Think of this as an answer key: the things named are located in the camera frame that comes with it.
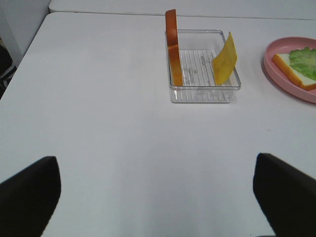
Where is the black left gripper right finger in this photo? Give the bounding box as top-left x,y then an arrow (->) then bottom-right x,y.
253,153 -> 316,237

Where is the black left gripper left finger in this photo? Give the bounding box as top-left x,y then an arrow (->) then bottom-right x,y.
0,156 -> 61,237

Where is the bread slice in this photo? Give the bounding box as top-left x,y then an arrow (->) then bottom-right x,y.
272,53 -> 316,91
165,9 -> 183,86

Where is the green lettuce leaf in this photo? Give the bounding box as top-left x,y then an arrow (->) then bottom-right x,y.
289,47 -> 316,80

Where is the yellow cheese slice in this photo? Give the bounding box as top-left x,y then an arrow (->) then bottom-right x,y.
212,32 -> 237,85

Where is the pink round plate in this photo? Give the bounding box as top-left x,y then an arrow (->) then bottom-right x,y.
263,37 -> 316,103

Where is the left clear plastic tray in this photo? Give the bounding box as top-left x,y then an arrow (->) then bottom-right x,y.
167,30 -> 241,103

